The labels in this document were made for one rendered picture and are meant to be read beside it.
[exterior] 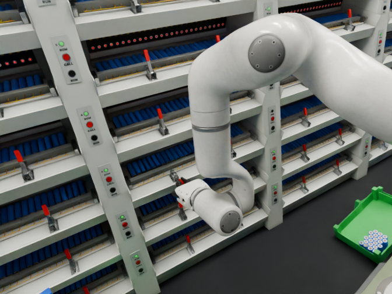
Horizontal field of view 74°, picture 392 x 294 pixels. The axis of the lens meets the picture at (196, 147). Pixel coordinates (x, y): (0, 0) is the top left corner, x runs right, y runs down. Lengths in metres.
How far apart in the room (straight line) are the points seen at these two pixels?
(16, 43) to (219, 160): 0.58
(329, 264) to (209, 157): 0.89
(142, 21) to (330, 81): 0.56
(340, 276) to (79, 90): 1.19
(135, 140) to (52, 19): 0.41
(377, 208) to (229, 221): 1.00
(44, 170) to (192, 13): 0.67
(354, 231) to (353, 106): 1.05
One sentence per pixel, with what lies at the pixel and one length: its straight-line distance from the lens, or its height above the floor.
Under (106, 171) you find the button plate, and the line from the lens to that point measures 0.89.
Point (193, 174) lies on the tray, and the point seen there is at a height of 0.48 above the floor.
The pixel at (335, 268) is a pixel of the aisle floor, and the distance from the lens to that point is 1.34.
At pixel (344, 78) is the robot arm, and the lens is 0.49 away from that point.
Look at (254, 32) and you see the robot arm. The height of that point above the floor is 0.98.
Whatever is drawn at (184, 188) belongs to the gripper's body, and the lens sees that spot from 0.85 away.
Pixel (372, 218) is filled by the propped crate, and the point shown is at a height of 0.06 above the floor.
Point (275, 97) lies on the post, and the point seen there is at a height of 0.69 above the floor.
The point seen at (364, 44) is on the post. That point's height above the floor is 0.79.
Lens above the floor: 1.00
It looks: 25 degrees down
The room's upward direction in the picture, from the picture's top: 10 degrees counter-clockwise
